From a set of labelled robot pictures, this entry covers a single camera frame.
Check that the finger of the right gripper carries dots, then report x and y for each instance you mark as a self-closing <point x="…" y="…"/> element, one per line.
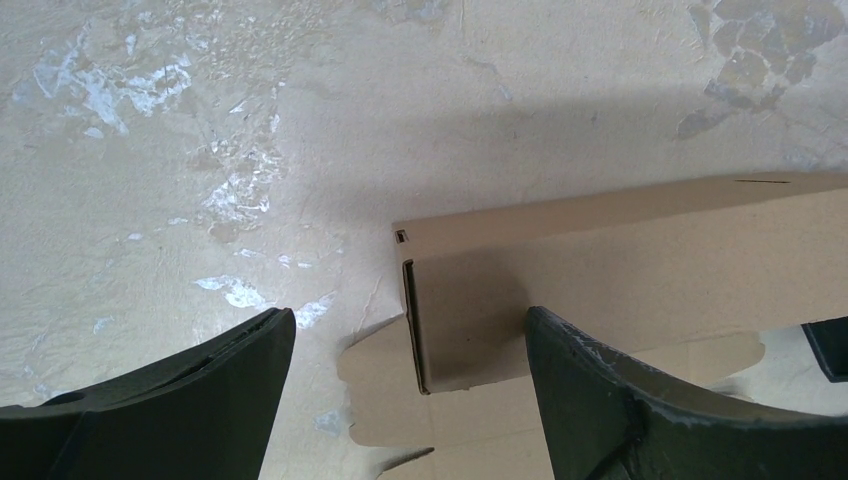
<point x="828" y="342"/>

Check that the brown cardboard box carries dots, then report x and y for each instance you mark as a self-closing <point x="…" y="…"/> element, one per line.
<point x="684" y="275"/>

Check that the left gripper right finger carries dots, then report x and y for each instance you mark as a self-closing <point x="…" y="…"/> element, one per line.
<point x="607" y="415"/>

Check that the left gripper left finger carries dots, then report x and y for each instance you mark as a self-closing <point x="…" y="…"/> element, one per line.
<point x="204" y="413"/>

